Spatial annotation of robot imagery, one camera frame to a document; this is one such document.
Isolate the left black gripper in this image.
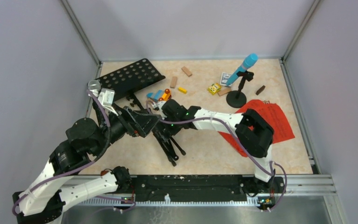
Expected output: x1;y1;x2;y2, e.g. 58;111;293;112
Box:
92;101;163;156

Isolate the black round-base microphone stand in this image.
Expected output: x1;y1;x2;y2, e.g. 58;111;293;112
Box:
226;71;254;108

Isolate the blue toy microphone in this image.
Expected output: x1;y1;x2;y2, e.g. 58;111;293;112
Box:
226;53;259;86

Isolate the red sheet music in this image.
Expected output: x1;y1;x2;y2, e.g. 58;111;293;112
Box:
236;99;295;144

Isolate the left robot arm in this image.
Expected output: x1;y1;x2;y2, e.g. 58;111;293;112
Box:
12;104;161;224

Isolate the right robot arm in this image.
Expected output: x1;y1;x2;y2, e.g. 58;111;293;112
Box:
157;99;275;195

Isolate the blue yellow toy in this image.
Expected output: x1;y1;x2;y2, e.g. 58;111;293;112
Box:
146;89;172;102

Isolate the small yellow block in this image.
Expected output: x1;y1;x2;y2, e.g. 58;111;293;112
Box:
178;87;187;94

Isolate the light wooden block middle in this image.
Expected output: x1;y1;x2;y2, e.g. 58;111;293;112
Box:
170;76;178;89

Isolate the light wooden block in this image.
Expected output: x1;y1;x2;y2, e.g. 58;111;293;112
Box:
170;76;178;89
181;66;193;77

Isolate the light wooden block back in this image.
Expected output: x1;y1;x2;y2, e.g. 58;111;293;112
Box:
181;66;193;77

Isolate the yellow toy block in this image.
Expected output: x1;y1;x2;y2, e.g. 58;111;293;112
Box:
207;83;221;95

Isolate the wooden block near card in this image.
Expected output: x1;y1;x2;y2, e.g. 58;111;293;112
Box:
217;88;231;97

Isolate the blue playing card box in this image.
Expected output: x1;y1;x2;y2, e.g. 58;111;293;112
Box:
220;72;232;87

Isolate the black silver-head microphone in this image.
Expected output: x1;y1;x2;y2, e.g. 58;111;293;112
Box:
87;79;106;123

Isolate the dark brown wooden block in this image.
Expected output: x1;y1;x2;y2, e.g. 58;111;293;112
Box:
255;85;266;96

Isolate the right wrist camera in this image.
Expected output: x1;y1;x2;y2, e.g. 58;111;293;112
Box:
146;99;163;117

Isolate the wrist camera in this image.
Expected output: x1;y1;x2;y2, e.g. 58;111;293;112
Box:
98;88;118;115
146;99;163;117

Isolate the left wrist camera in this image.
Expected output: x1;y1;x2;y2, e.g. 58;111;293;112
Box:
98;88;118;115

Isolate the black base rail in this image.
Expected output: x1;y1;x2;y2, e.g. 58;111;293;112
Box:
116;175;284;203

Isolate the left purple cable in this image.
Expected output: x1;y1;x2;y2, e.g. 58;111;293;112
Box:
11;90;137;217

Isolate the purple cable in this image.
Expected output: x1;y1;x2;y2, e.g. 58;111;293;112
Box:
146;99;288;212
11;90;137;217

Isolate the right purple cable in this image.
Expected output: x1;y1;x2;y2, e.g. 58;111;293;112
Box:
146;99;288;212

